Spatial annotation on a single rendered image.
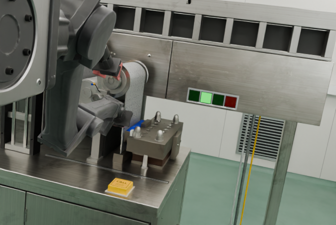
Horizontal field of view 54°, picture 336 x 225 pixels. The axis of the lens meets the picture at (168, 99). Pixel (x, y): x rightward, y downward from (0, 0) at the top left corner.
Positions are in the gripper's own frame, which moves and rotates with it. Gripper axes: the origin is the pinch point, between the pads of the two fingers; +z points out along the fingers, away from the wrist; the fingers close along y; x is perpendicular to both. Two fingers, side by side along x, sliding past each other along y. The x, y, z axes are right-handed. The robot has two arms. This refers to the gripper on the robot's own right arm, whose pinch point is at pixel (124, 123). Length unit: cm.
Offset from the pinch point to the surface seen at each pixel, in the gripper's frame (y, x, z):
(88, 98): -17.0, 6.4, -5.6
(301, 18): 67, 62, -1
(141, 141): 10.2, -6.8, -2.4
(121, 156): 1.4, -13.6, 4.0
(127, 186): 12.9, -26.1, -15.3
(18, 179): -27.6, -32.6, -16.7
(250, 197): 73, 3, 214
